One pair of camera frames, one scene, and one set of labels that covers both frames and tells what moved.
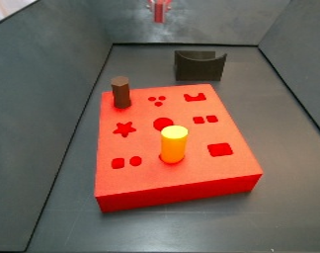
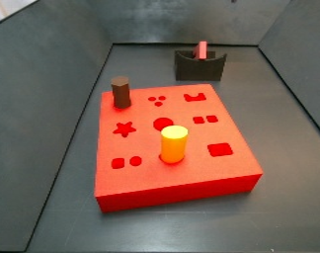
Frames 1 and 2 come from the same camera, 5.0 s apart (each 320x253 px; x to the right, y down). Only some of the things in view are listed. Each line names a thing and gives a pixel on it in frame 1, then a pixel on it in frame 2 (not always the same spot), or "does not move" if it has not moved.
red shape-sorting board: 134,179 does not move
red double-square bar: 160,12 to 201,50
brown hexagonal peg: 121,92 does not move
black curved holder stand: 198,65 does not move
